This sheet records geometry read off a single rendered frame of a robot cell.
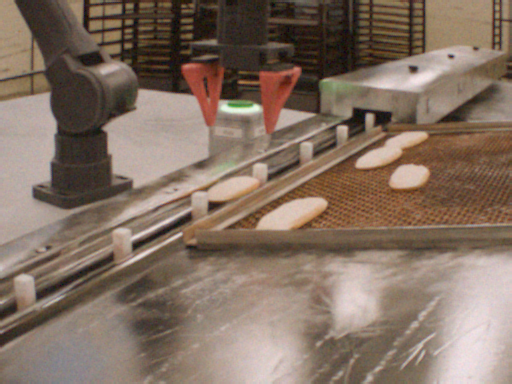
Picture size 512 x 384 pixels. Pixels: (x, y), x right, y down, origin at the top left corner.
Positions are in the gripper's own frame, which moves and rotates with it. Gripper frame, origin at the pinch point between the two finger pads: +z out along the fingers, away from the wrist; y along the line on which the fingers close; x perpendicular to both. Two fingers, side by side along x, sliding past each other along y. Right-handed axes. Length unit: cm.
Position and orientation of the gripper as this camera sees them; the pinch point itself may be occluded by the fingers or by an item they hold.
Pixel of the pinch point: (239, 122)
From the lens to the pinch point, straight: 88.3
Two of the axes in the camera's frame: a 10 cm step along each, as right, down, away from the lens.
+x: -4.5, 2.3, -8.6
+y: -8.9, -1.5, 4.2
